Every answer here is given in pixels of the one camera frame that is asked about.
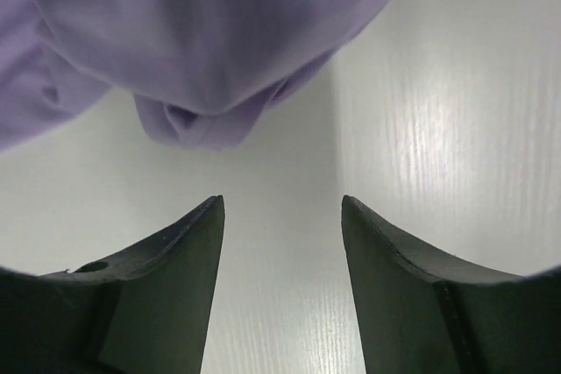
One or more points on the purple t shirt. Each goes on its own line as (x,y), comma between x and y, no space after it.
(201,72)

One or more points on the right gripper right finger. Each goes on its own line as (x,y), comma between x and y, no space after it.
(423,310)

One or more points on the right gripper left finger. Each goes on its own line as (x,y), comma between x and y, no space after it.
(144,309)

